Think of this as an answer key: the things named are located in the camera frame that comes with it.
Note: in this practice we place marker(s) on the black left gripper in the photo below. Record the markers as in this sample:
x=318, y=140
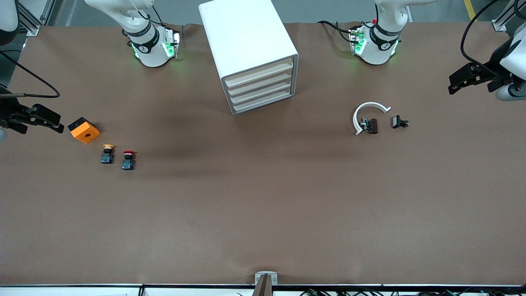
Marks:
x=494, y=72

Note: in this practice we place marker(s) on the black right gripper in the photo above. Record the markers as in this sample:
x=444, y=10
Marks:
x=9, y=112

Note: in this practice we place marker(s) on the white plastic drawer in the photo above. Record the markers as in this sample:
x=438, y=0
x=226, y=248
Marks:
x=259, y=83
x=263, y=102
x=261, y=92
x=259, y=74

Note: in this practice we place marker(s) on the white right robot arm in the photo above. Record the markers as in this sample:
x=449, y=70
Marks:
x=152, y=53

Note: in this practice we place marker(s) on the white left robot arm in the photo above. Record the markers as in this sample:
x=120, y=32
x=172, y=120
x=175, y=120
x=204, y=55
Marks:
x=376, y=53

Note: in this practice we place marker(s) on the yellow push button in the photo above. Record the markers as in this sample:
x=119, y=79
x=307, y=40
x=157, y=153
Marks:
x=107, y=155

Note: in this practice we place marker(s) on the red push button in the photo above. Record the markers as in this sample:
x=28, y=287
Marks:
x=128, y=162

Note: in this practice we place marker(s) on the white drawer cabinet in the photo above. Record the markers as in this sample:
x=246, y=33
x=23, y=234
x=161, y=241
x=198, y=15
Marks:
x=246, y=37

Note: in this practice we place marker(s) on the small black component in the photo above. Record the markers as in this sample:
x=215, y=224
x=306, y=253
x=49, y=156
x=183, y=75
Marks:
x=396, y=121

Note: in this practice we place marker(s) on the white curved plastic part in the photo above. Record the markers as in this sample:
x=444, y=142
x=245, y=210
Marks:
x=372, y=104

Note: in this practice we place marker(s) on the brown electrical component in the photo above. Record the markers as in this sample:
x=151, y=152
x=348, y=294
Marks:
x=372, y=126

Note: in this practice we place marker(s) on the brown table mat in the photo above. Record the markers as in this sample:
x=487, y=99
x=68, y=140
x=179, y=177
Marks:
x=263, y=197

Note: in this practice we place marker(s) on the orange button enclosure box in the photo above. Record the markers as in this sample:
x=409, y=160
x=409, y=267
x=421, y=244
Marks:
x=86, y=133

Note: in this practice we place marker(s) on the aluminium frame profile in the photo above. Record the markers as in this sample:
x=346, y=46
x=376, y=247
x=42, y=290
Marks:
x=503, y=20
x=29, y=18

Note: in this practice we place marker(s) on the grey camera stand bracket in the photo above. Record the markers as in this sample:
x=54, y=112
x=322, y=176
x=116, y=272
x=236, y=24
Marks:
x=266, y=279

